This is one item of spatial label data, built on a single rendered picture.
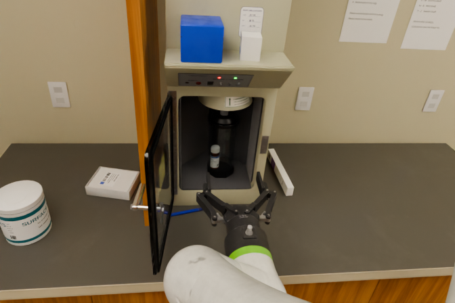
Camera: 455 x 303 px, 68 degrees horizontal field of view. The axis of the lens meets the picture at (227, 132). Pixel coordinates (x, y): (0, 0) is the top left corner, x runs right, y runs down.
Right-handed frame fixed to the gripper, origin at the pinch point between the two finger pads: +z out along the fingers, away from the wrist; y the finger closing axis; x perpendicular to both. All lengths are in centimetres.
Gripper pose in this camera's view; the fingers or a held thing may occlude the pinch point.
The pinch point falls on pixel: (233, 178)
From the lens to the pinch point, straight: 90.7
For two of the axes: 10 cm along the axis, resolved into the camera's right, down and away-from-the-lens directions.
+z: -1.1, -5.2, 8.5
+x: -0.7, 8.5, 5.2
